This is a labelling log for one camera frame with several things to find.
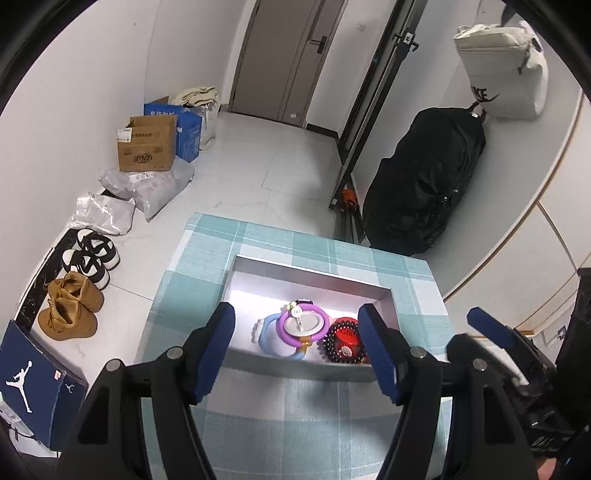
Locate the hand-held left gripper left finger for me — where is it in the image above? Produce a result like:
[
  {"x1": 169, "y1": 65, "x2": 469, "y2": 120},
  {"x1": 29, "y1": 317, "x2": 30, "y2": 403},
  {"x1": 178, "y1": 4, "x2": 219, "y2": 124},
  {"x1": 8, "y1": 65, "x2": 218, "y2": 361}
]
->
[{"x1": 55, "y1": 301, "x2": 236, "y2": 480}]

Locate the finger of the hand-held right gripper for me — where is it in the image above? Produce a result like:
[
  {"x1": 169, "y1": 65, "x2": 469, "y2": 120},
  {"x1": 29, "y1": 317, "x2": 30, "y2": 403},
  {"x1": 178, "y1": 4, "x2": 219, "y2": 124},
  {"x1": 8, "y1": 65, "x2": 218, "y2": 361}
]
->
[
  {"x1": 467, "y1": 307, "x2": 533, "y2": 359},
  {"x1": 445, "y1": 333, "x2": 528, "y2": 398}
]

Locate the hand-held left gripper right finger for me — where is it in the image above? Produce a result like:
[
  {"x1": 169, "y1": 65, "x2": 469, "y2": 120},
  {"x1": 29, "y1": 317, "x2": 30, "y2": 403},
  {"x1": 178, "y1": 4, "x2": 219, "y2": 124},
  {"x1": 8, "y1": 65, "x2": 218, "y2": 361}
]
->
[{"x1": 358, "y1": 302, "x2": 539, "y2": 480}]

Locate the red round badge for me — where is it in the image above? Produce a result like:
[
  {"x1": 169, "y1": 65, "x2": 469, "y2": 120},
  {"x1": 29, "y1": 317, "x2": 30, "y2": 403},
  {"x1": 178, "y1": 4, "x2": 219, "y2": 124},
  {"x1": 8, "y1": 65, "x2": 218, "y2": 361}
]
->
[{"x1": 329, "y1": 316, "x2": 370, "y2": 358}]

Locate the black spiral hair tie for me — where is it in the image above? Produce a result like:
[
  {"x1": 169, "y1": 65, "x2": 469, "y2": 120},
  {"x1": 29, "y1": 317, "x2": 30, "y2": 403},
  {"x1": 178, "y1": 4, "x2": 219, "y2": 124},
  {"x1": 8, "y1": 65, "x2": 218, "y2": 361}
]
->
[{"x1": 321, "y1": 323, "x2": 372, "y2": 366}]

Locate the purple ring bracelet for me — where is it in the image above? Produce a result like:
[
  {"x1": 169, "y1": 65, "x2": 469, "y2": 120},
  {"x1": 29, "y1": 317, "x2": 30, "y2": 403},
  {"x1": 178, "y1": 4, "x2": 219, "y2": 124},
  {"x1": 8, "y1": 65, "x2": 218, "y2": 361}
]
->
[{"x1": 276, "y1": 299, "x2": 331, "y2": 348}]

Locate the grey cardboard box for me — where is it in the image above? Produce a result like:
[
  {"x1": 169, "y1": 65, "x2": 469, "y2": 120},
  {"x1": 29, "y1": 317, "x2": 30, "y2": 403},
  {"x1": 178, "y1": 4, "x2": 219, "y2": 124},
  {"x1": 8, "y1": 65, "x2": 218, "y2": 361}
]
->
[{"x1": 222, "y1": 253, "x2": 399, "y2": 383}]

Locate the white round badge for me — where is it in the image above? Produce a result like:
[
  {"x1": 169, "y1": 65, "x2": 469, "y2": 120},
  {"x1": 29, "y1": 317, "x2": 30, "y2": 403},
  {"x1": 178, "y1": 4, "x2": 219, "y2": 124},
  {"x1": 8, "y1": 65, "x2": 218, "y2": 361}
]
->
[{"x1": 283, "y1": 310, "x2": 325, "y2": 337}]

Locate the teal plaid tablecloth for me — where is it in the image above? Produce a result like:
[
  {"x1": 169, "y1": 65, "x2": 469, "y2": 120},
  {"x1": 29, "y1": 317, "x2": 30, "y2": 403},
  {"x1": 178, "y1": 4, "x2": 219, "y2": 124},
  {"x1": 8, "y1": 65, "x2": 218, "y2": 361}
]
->
[{"x1": 136, "y1": 212, "x2": 451, "y2": 480}]

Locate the white cabinet with wood trim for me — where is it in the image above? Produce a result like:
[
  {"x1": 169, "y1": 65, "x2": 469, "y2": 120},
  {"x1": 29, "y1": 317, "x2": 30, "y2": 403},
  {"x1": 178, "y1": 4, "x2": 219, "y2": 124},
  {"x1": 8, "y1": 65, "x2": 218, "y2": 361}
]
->
[{"x1": 438, "y1": 83, "x2": 591, "y2": 342}]

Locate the brown suede boot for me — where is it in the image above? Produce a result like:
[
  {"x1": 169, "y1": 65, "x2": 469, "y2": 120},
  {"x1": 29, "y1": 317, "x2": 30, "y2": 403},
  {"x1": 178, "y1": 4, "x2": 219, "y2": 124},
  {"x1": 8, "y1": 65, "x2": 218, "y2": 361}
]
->
[
  {"x1": 48, "y1": 271, "x2": 105, "y2": 312},
  {"x1": 37, "y1": 295, "x2": 99, "y2": 342}
]

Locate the large black bag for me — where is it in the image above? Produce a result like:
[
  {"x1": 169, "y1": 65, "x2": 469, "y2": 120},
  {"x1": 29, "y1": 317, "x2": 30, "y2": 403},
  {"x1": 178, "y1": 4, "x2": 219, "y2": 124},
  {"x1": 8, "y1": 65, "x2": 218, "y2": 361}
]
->
[{"x1": 361, "y1": 105, "x2": 488, "y2": 257}]

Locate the black and white sneaker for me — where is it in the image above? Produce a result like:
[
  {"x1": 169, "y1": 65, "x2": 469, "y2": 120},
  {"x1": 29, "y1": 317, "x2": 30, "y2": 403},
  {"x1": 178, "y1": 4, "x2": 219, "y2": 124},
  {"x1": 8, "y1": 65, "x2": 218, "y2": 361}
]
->
[
  {"x1": 61, "y1": 249, "x2": 112, "y2": 291},
  {"x1": 74, "y1": 228, "x2": 122, "y2": 268}
]

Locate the grey mailer bag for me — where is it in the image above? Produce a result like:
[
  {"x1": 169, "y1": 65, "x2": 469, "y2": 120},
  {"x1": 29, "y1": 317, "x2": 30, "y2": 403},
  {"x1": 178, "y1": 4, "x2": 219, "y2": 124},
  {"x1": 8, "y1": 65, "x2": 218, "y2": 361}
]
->
[
  {"x1": 69, "y1": 194, "x2": 137, "y2": 236},
  {"x1": 100, "y1": 161, "x2": 195, "y2": 220}
]

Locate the blue shoe box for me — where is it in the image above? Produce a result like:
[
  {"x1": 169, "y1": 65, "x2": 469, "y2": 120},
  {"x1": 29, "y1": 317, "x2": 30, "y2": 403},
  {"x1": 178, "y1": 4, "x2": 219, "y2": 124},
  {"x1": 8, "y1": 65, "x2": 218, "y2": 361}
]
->
[{"x1": 0, "y1": 320, "x2": 89, "y2": 450}]

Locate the brown cardboard box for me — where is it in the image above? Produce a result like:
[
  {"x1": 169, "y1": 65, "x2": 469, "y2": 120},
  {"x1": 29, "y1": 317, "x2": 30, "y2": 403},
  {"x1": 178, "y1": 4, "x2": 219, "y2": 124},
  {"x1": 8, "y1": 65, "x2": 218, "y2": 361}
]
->
[{"x1": 115, "y1": 114, "x2": 178, "y2": 172}]

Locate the blue cardboard box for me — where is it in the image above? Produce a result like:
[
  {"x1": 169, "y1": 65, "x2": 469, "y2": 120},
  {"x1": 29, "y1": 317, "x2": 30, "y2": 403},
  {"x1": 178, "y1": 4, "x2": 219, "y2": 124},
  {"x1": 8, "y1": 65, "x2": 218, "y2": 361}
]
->
[{"x1": 144, "y1": 95, "x2": 204, "y2": 163}]

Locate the white plastic bag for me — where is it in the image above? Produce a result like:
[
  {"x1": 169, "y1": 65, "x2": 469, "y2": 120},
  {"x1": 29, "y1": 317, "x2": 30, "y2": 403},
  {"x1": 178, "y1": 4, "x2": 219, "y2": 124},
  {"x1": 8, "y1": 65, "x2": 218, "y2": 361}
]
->
[{"x1": 196, "y1": 102, "x2": 220, "y2": 151}]

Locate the white tote bag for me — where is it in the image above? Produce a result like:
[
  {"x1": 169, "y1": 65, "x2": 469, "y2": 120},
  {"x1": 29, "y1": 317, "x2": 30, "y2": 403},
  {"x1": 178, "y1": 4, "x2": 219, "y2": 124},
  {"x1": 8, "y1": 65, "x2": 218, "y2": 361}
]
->
[{"x1": 452, "y1": 19, "x2": 550, "y2": 121}]

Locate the beige cloth bag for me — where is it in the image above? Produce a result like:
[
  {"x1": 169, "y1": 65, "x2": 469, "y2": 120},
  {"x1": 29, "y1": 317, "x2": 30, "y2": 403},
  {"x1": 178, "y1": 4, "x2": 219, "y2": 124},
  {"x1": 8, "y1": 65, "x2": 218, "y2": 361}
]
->
[{"x1": 173, "y1": 85, "x2": 220, "y2": 112}]

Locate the grey door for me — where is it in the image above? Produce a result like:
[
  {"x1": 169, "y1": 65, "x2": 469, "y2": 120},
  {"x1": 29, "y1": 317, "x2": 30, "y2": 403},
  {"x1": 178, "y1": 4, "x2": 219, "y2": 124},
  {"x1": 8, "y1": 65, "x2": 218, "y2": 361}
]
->
[{"x1": 228, "y1": 0, "x2": 349, "y2": 125}]

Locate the light blue ring bracelet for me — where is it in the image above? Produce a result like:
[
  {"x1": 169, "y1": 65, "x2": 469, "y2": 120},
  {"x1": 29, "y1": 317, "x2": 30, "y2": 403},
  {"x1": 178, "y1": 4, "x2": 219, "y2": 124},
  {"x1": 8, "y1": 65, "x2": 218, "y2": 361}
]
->
[{"x1": 257, "y1": 314, "x2": 303, "y2": 360}]

